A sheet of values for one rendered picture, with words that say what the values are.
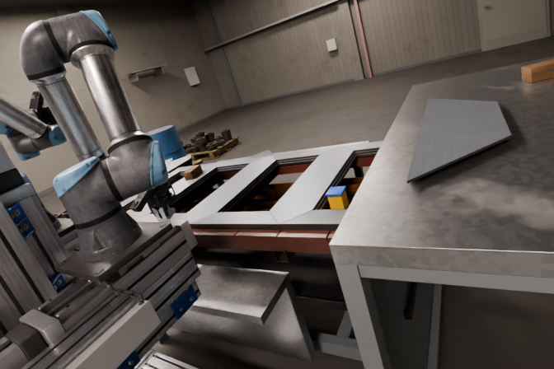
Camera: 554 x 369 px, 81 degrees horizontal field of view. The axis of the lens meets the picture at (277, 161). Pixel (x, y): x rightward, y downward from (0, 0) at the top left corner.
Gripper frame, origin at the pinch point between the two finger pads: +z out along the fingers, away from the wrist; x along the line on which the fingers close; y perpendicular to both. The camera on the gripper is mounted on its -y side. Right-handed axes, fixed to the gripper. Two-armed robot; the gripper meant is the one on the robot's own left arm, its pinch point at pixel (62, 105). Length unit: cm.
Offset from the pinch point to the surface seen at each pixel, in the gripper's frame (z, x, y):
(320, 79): 959, 155, 94
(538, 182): -95, 156, 20
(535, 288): -111, 146, 28
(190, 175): 27, 43, 52
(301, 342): -58, 105, 92
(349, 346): -53, 123, 101
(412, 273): -105, 132, 28
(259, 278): -56, 94, 66
